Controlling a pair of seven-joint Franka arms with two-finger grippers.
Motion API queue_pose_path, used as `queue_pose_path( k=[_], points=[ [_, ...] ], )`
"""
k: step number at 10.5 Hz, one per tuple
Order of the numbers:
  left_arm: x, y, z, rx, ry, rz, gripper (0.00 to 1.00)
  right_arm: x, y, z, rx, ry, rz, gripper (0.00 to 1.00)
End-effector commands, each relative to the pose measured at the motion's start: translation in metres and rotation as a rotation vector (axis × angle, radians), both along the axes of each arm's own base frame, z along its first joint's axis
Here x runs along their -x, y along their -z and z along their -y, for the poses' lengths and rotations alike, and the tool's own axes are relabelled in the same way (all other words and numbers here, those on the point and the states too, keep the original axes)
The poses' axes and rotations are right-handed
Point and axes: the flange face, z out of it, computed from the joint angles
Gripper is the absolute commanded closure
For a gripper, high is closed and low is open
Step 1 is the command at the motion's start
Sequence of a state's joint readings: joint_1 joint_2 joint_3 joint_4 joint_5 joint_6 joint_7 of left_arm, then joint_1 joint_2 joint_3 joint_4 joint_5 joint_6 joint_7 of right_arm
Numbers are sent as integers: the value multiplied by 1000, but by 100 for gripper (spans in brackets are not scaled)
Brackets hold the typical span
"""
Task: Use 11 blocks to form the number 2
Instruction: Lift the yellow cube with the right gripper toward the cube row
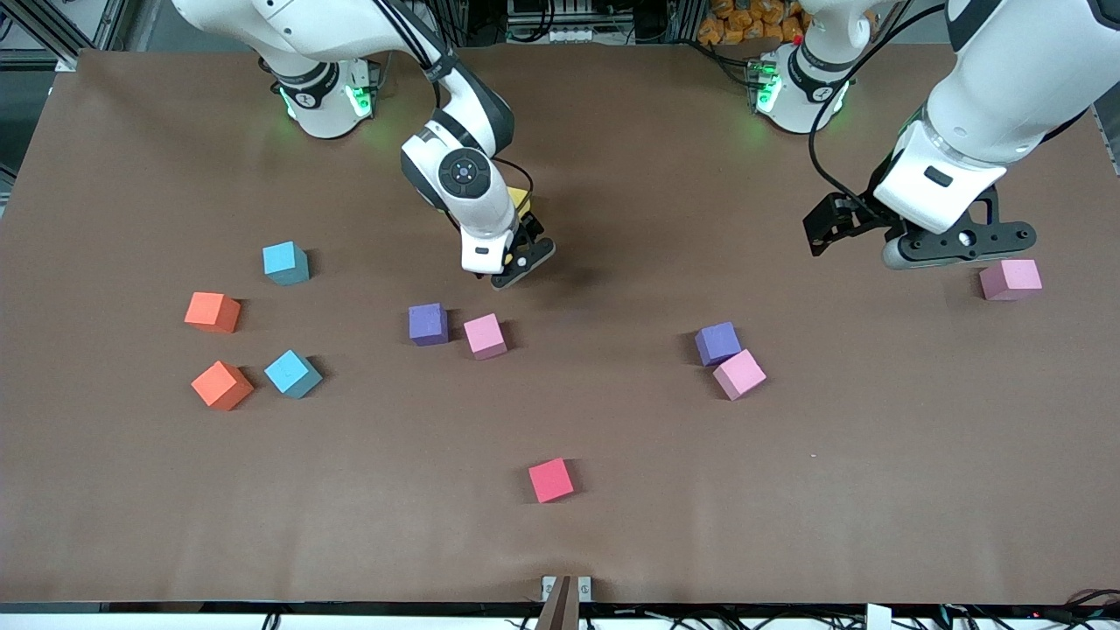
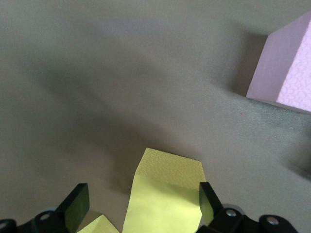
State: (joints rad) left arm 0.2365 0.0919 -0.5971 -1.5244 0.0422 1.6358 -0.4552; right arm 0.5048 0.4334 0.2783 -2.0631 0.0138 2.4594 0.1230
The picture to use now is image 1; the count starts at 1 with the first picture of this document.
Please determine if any purple foam cube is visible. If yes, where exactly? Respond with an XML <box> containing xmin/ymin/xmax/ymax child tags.
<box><xmin>695</xmin><ymin>321</ymin><xmax>743</xmax><ymax>368</ymax></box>
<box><xmin>408</xmin><ymin>303</ymin><xmax>450</xmax><ymax>347</ymax></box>

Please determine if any blue foam cube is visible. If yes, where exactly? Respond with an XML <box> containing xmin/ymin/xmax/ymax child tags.
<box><xmin>262</xmin><ymin>241</ymin><xmax>311</xmax><ymax>287</ymax></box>
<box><xmin>264</xmin><ymin>349</ymin><xmax>324</xmax><ymax>400</ymax></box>

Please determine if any pink foam cube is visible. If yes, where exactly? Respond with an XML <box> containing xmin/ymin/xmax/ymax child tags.
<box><xmin>463</xmin><ymin>313</ymin><xmax>508</xmax><ymax>361</ymax></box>
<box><xmin>712</xmin><ymin>348</ymin><xmax>767</xmax><ymax>402</ymax></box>
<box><xmin>978</xmin><ymin>259</ymin><xmax>1044</xmax><ymax>302</ymax></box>

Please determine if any grey electronics rack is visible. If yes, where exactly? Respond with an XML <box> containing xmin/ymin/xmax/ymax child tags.
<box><xmin>506</xmin><ymin>0</ymin><xmax>640</xmax><ymax>45</ymax></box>

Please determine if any orange snack bag pile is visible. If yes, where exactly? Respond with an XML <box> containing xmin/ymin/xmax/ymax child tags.
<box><xmin>697</xmin><ymin>0</ymin><xmax>810</xmax><ymax>46</ymax></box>

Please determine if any red foam cube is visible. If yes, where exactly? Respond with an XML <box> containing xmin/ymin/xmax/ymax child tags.
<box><xmin>528</xmin><ymin>458</ymin><xmax>576</xmax><ymax>504</ymax></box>

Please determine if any brown table cover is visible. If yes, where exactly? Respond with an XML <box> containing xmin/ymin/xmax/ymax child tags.
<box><xmin>0</xmin><ymin>42</ymin><xmax>1120</xmax><ymax>606</ymax></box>

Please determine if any orange foam cube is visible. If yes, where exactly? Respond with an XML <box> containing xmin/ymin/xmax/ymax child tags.
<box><xmin>191</xmin><ymin>360</ymin><xmax>255</xmax><ymax>412</ymax></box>
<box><xmin>184</xmin><ymin>291</ymin><xmax>242</xmax><ymax>334</ymax></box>

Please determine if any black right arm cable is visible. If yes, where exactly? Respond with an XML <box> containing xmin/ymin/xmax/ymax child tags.
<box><xmin>372</xmin><ymin>0</ymin><xmax>535</xmax><ymax>211</ymax></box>

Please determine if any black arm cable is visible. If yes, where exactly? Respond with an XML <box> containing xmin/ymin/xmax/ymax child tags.
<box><xmin>807</xmin><ymin>0</ymin><xmax>950</xmax><ymax>220</ymax></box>
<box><xmin>372</xmin><ymin>0</ymin><xmax>535</xmax><ymax>211</ymax></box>

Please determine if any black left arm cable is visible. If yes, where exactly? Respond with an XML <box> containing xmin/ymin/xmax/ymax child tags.
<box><xmin>807</xmin><ymin>0</ymin><xmax>950</xmax><ymax>220</ymax></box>

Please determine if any small metal bracket plate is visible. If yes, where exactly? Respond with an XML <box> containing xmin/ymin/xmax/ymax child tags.
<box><xmin>541</xmin><ymin>575</ymin><xmax>593</xmax><ymax>605</ymax></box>

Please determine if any brown camera pole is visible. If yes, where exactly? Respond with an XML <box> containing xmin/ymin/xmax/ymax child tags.
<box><xmin>534</xmin><ymin>575</ymin><xmax>583</xmax><ymax>630</ymax></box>

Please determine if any aluminium frame post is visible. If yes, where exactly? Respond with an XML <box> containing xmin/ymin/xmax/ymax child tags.
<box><xmin>0</xmin><ymin>0</ymin><xmax>132</xmax><ymax>73</ymax></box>

